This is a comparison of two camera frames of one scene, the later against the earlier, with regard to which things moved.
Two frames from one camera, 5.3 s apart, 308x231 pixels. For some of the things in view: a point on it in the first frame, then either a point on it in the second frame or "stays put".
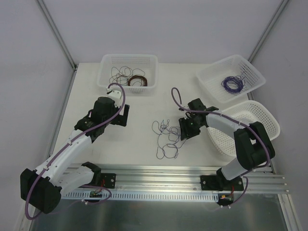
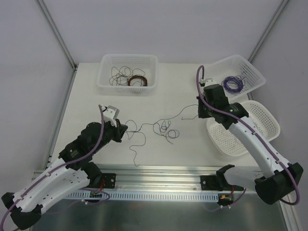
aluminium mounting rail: (185, 178) stays put
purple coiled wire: (233, 85) stays put
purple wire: (170, 139) → (162, 127)
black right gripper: (188, 127) → (202, 111)
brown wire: (121, 75) stays put
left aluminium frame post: (57, 33) stays put
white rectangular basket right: (229, 79) stays put
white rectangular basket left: (138, 73) stays put
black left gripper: (122, 115) → (118, 132)
